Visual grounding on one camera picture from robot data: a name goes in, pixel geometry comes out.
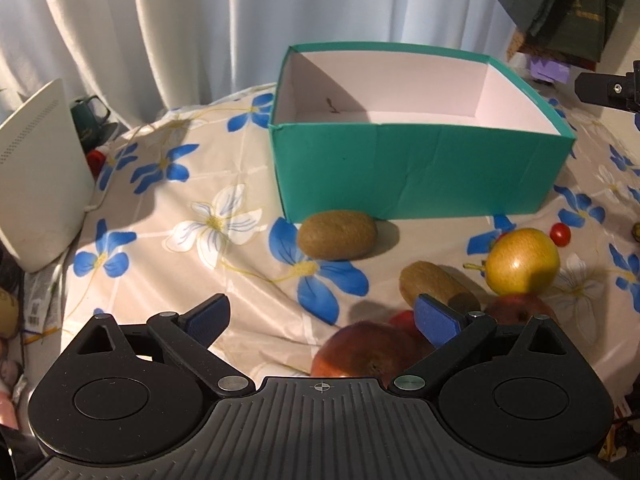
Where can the small red white object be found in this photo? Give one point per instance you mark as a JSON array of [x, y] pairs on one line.
[[97, 158]]

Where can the yellow apple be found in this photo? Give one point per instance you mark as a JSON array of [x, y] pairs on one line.
[[522, 262]]

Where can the red apple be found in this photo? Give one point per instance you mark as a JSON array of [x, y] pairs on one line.
[[515, 306], [365, 352]]

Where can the white router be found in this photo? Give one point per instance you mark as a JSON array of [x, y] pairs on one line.
[[40, 180]]

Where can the white barcoded packet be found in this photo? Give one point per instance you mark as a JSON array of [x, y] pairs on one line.
[[36, 297]]

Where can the dark green hanging bag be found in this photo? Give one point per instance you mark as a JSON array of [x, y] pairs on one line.
[[570, 10]]

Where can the teal cardboard box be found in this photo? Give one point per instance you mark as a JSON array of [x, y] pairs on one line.
[[415, 170]]

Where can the dark green mug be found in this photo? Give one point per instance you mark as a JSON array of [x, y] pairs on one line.
[[90, 116]]

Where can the white curtain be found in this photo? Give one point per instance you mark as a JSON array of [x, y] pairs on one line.
[[225, 25]]

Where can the purple box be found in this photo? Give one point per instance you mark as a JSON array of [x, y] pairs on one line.
[[548, 68]]

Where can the red cherry tomato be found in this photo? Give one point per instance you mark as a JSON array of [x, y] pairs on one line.
[[560, 233], [404, 319]]

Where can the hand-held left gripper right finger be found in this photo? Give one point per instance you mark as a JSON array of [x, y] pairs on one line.
[[436, 324]]

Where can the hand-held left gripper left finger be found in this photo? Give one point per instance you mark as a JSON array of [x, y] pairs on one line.
[[207, 319]]

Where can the floral tablecloth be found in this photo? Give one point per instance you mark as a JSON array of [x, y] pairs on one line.
[[200, 240]]

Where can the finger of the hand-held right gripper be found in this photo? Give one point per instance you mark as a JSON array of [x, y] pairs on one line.
[[607, 89]]

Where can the brown kiwi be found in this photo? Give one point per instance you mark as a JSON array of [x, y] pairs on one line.
[[430, 282], [337, 235]]

